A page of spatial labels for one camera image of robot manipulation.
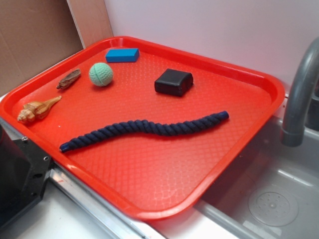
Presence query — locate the red plastic tray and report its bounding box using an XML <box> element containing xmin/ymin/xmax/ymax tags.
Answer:
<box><xmin>0</xmin><ymin>36</ymin><xmax>285</xmax><ymax>221</ymax></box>

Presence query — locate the black rectangular block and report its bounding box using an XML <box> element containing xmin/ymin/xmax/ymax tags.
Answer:
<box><xmin>155</xmin><ymin>69</ymin><xmax>193</xmax><ymax>97</ymax></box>

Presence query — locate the blue rectangular block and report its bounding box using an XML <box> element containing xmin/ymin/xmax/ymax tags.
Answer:
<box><xmin>105</xmin><ymin>48</ymin><xmax>140</xmax><ymax>63</ymax></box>

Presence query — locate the green dimpled ball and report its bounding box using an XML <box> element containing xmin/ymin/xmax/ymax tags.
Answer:
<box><xmin>89</xmin><ymin>63</ymin><xmax>114</xmax><ymax>87</ymax></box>

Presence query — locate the brown wood bark piece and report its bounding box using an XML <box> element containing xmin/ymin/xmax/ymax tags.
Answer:
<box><xmin>56</xmin><ymin>69</ymin><xmax>81</xmax><ymax>90</ymax></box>

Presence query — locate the tan spiral seashell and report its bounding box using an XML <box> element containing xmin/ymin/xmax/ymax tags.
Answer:
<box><xmin>17</xmin><ymin>96</ymin><xmax>62</xmax><ymax>122</ymax></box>

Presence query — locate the grey toy faucet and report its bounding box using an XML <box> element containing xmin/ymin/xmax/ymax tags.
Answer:
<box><xmin>280</xmin><ymin>38</ymin><xmax>319</xmax><ymax>147</ymax></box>

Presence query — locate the grey plastic sink basin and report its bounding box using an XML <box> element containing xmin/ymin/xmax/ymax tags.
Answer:
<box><xmin>149</xmin><ymin>117</ymin><xmax>319</xmax><ymax>239</ymax></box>

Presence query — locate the brown cardboard panel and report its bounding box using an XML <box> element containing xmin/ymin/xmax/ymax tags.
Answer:
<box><xmin>0</xmin><ymin>0</ymin><xmax>113</xmax><ymax>96</ymax></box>

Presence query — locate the dark blue twisted rope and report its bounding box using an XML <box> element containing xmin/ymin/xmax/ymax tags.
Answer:
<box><xmin>59</xmin><ymin>111</ymin><xmax>229</xmax><ymax>153</ymax></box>

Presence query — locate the silver metal rail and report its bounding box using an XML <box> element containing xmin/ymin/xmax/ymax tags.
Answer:
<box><xmin>49</xmin><ymin>164</ymin><xmax>164</xmax><ymax>239</ymax></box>

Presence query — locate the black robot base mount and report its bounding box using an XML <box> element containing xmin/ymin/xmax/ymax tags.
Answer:
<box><xmin>0</xmin><ymin>127</ymin><xmax>52</xmax><ymax>230</ymax></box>

